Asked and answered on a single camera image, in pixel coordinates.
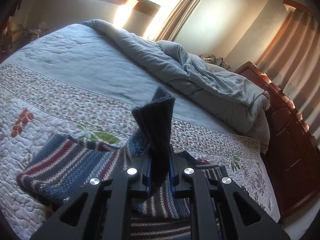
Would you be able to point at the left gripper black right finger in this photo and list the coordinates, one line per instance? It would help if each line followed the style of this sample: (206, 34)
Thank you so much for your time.
(219, 209)

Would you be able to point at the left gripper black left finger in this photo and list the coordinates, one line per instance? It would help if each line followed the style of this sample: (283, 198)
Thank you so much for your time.
(100, 209)

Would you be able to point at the striped blue knitted sweater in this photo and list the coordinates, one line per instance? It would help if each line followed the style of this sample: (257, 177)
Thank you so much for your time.
(66, 164)

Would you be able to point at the dark wooden headboard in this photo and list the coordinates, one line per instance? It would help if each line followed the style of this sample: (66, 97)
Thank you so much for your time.
(292, 158)

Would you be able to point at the grey crumpled duvet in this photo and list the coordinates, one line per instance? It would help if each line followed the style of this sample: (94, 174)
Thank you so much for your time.
(228, 96)

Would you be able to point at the floral quilted bedspread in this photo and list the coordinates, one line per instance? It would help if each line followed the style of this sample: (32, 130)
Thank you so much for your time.
(77, 81)

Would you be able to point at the beige curtain behind headboard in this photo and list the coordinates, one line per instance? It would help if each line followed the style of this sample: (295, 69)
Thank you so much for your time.
(292, 63)

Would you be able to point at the patterned cloth beside pillow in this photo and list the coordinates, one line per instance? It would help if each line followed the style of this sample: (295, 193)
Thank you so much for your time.
(216, 60)

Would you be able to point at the beige window curtain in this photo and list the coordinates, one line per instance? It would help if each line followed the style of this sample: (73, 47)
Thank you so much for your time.
(169, 20)

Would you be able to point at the clutter boxes by wall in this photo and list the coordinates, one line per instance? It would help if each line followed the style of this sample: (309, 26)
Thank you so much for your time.
(14, 36)

